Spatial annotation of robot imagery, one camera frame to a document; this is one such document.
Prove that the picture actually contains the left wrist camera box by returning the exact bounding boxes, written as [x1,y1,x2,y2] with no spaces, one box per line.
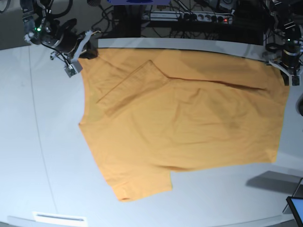
[289,75,301,86]

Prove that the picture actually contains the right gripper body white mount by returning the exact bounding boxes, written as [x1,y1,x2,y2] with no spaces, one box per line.
[68,30,93,63]

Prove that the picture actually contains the tablet with blue screen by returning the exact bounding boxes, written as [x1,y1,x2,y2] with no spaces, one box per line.
[286,196,303,227]

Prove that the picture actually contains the orange yellow T-shirt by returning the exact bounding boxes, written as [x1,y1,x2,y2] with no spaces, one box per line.
[79,49,290,202]

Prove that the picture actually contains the white power strip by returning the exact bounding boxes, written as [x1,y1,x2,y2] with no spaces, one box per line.
[142,11,234,25]

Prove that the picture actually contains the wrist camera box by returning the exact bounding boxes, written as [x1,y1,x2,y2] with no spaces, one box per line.
[64,61,83,78]
[289,75,301,86]

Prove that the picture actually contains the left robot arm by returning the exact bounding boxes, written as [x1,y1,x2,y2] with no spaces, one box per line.
[261,0,303,86]

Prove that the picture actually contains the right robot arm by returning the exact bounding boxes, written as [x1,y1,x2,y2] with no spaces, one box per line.
[20,0,100,66]

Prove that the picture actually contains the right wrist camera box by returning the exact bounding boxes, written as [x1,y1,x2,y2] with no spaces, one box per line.
[64,61,83,78]

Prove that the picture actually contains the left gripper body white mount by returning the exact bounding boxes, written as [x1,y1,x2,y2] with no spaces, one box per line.
[268,60,303,77]

